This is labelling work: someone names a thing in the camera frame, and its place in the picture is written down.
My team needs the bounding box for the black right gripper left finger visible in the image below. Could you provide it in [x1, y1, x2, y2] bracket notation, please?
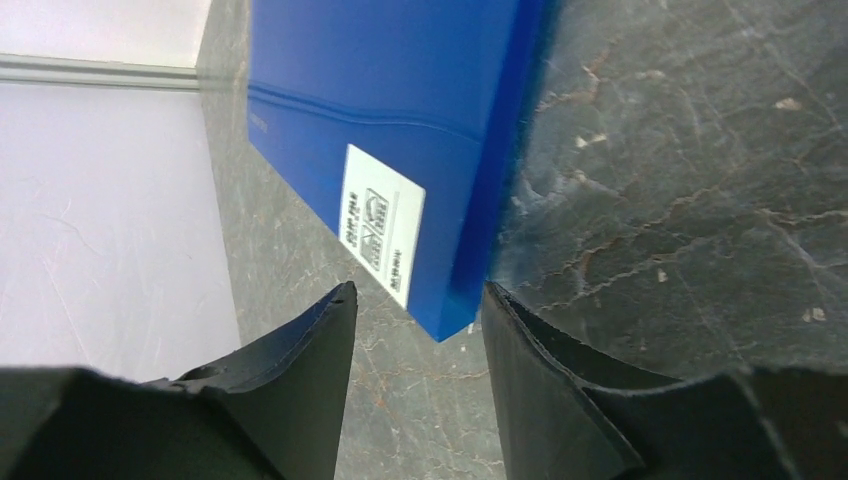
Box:
[1, 282, 357, 479]

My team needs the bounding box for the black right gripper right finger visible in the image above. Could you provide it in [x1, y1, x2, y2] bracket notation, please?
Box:
[481, 283, 847, 479]

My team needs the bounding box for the blue plastic folder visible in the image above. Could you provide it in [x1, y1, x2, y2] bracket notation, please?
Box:
[246, 1, 554, 341]

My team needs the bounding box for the aluminium frame post left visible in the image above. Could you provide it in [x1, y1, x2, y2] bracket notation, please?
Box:
[1, 54, 199, 92]

